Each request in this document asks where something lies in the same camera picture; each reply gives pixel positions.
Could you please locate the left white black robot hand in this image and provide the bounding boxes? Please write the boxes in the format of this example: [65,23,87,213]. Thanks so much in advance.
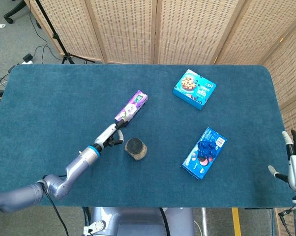
[93,120,129,149]

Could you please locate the glass jar with black lid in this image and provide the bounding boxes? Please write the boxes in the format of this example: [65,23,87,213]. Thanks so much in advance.
[124,137,148,162]

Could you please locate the purple green toothpaste box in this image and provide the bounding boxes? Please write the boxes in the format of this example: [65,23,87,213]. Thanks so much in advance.
[114,89,149,123]

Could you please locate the dark blue Oreo box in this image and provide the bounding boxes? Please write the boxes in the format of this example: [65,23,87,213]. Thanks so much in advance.
[180,127,228,181]

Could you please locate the light blue cookie box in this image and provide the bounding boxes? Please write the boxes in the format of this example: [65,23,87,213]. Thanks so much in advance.
[172,69,217,111]

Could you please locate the blue table cloth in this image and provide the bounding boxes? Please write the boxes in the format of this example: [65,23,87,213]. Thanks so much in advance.
[0,64,294,209]

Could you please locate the silver robot torso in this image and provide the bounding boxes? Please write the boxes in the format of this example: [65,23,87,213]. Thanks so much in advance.
[83,206,195,236]

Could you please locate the blue toy building brick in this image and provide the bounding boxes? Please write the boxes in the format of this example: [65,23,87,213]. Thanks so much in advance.
[196,140,218,159]

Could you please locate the black tripod stand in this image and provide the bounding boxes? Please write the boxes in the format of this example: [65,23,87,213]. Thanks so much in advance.
[34,0,96,64]

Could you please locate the black office chair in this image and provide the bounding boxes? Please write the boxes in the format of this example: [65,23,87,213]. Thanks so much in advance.
[3,0,28,25]

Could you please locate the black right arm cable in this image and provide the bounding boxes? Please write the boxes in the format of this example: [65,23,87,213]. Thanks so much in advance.
[278,207,296,217]

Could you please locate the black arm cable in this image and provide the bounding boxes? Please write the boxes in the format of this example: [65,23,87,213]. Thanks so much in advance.
[41,174,70,236]
[278,207,296,217]

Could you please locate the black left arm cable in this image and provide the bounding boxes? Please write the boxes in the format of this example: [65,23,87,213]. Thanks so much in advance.
[41,174,70,236]

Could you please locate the thin black floor cable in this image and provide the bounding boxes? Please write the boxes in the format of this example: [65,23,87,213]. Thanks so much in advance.
[29,4,63,62]

